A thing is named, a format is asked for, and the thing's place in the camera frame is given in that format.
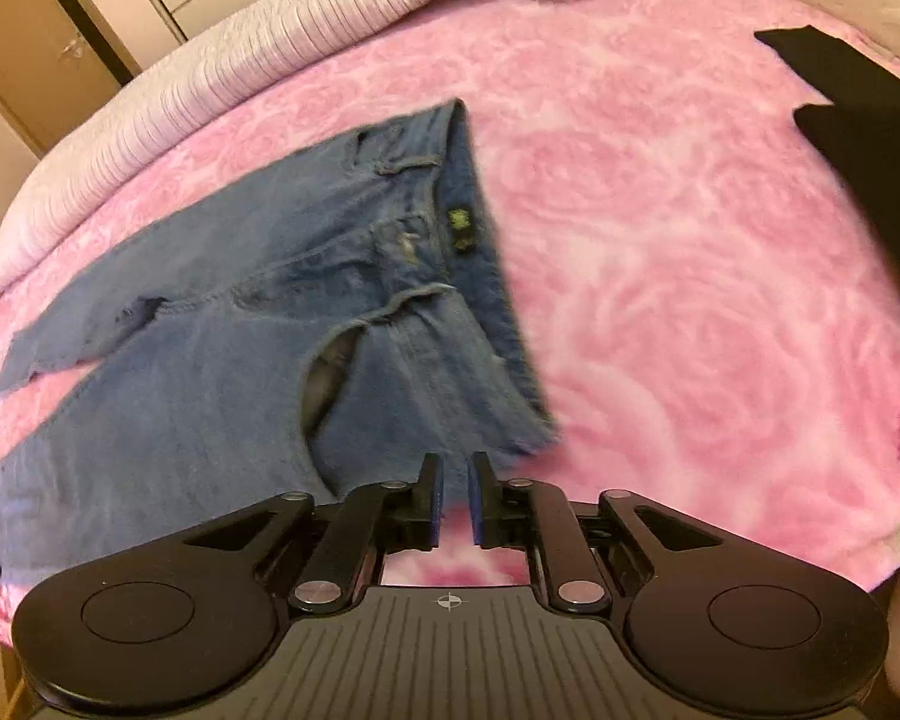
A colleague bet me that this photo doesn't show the blue denim jeans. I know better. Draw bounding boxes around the blue denim jeans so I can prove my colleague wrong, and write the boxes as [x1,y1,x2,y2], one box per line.
[0,99,554,585]

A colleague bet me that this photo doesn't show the black garment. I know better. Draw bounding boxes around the black garment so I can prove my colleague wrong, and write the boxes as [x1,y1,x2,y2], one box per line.
[754,26,900,276]

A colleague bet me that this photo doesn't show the pink floral blanket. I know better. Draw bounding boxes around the pink floral blanket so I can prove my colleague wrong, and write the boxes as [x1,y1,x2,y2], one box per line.
[0,0,900,589]

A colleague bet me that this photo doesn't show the lilac striped duvet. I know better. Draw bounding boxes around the lilac striped duvet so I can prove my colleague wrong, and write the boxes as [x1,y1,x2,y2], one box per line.
[0,0,432,298]

